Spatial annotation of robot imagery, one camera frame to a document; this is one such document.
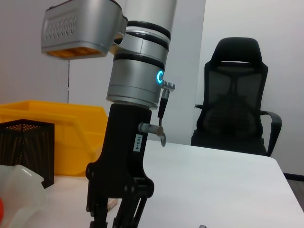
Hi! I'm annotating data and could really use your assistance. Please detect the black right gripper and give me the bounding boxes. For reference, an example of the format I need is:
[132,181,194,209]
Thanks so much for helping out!
[85,103,155,228]

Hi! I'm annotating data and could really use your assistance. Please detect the green glass fruit plate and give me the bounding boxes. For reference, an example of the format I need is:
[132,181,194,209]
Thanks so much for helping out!
[0,163,47,228]

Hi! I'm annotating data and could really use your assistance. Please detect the black mesh pen holder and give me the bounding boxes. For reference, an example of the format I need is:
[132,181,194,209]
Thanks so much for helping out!
[0,118,55,190]

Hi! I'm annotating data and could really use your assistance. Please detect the yellow plastic bin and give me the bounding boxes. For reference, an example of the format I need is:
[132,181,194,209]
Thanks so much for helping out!
[0,99,109,178]

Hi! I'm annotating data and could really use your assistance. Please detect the black mesh office chair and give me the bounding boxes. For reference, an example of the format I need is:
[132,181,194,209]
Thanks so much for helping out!
[190,37,283,157]

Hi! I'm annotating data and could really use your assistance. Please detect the right arm cable with plugs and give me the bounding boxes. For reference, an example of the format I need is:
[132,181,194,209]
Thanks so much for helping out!
[137,79,177,147]

